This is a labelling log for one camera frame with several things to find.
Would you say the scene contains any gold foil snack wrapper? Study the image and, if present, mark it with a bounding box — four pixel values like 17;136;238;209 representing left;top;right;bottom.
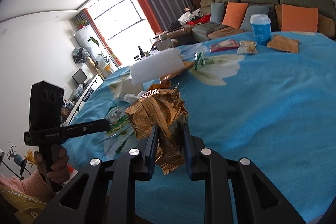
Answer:
125;88;188;174

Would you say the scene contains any green clear snack wrapper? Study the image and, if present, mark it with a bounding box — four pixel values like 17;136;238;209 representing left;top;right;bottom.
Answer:
103;106;137;160

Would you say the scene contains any white tissue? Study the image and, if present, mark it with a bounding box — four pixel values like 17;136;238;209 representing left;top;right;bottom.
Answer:
123;91;146;105

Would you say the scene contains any pink left forearm sleeve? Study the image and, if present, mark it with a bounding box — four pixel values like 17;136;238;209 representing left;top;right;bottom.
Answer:
1;170;55;203

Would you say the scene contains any left hand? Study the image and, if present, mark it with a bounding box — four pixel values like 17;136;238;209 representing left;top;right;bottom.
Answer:
34;147;70;184

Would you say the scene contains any black white tv cabinet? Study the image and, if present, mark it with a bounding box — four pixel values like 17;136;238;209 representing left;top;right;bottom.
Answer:
61;74;104;126

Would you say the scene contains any small black monitor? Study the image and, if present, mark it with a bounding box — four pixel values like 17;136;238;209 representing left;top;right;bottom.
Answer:
72;69;87;85

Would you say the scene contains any white air conditioner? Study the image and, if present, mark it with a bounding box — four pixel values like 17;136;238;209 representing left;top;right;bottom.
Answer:
75;25;106;65

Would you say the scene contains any blue floral tablecloth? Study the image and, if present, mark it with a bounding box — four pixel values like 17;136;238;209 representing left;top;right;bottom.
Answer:
64;32;335;223

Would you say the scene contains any white foam sheet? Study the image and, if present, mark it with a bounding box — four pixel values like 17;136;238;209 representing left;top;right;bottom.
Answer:
130;48;185;85

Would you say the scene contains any cracker snack packet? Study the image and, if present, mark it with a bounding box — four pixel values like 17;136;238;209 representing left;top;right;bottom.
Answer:
237;40;258;55

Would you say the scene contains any red biscuit packet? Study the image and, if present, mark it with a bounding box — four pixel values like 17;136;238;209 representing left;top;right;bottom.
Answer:
210;39;239;53

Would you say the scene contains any brown snack packet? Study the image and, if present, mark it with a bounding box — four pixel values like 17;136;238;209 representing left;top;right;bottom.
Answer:
267;35;299;53

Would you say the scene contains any blue lidded paper cup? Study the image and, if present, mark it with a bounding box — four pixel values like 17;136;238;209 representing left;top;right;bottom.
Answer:
249;14;271;46

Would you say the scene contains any grey blue cushion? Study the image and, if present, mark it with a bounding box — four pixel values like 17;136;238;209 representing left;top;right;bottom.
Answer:
210;2;225;24
240;4;271;32

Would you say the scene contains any orange cushion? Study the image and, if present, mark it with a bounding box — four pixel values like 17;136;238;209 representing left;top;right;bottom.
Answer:
281;4;318;32
222;2;248;29

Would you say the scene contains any green sectional sofa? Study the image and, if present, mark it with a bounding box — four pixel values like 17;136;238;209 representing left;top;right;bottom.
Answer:
162;0;335;46

